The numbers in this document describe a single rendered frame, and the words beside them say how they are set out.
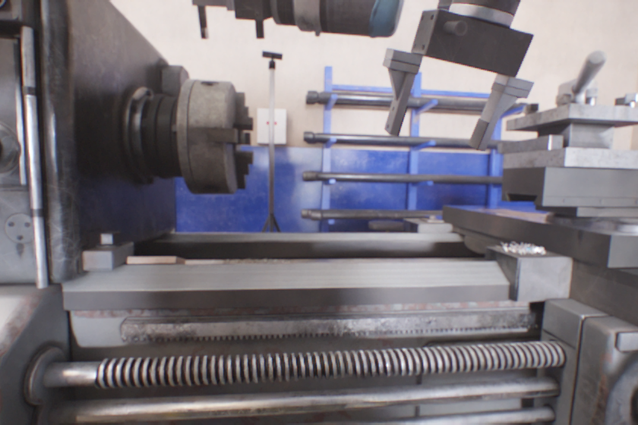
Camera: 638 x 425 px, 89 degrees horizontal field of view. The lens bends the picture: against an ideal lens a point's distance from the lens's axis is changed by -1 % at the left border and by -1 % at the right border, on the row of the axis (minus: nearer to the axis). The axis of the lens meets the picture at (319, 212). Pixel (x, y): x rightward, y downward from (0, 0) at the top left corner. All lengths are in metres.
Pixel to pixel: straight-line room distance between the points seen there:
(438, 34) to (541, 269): 0.45
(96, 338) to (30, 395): 0.12
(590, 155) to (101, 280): 0.83
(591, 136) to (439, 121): 3.56
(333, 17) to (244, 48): 3.47
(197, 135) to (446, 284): 0.53
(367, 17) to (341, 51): 3.51
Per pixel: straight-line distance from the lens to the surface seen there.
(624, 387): 0.70
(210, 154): 0.69
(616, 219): 0.76
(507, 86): 0.52
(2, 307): 0.63
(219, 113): 0.69
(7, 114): 0.64
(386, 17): 0.59
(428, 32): 0.46
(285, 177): 3.79
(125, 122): 0.75
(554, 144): 0.72
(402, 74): 0.47
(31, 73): 0.63
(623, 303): 0.70
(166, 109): 0.76
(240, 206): 3.83
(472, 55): 0.48
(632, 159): 0.76
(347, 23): 0.60
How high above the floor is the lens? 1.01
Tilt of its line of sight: 6 degrees down
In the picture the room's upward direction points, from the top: 1 degrees clockwise
